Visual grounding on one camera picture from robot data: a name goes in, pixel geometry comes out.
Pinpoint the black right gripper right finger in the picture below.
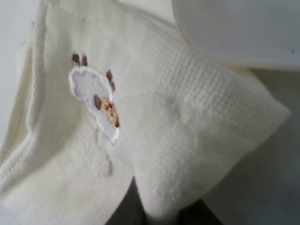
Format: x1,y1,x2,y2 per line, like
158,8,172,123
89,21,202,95
181,199,223,225

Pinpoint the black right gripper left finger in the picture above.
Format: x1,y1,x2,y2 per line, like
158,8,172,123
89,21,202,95
106,177,148,225

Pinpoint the cream white towel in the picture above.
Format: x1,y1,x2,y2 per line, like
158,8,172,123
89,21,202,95
0,0,290,225

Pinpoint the white rectangular plastic tray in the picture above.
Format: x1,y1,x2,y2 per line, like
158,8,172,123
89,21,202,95
172,0,300,70

